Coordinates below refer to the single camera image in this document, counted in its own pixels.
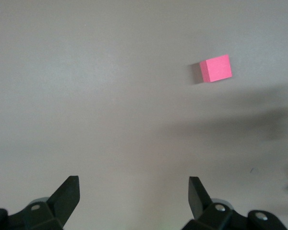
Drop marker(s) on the red cube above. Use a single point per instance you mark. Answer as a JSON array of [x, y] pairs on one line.
[[217, 68]]

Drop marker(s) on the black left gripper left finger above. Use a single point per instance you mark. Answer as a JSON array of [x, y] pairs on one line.
[[52, 210]]

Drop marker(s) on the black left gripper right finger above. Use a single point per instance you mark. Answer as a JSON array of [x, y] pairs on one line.
[[206, 213]]

